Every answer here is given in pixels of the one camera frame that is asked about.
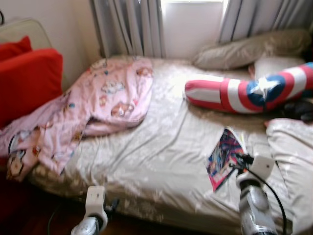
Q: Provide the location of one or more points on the colourful comic book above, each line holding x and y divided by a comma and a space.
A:
222, 159

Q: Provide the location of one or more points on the pink cartoon print quilt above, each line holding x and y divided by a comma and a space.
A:
98, 98

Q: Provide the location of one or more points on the folded grey floral duvet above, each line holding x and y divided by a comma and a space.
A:
293, 156

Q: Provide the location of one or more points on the red white blue shield bolster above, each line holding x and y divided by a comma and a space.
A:
230, 93

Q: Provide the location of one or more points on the black bundle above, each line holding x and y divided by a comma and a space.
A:
298, 110

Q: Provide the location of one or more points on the bed with grey floral sheet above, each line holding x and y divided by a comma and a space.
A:
156, 147

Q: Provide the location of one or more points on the white pillow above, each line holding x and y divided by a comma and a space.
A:
274, 66

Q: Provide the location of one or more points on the beige pillow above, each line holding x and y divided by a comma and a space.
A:
244, 51

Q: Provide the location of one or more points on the grey curtain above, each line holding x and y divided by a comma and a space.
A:
264, 17
127, 27

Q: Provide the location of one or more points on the large red cushion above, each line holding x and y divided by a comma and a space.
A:
29, 83
14, 48

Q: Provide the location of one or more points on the bright window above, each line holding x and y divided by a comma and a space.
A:
193, 1

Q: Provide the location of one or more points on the quilted white green mattress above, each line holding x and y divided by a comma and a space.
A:
24, 30

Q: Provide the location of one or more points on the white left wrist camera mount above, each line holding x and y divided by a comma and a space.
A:
95, 198

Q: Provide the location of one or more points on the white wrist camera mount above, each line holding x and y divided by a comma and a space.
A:
95, 198
264, 166

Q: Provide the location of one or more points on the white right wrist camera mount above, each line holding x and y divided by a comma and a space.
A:
264, 166

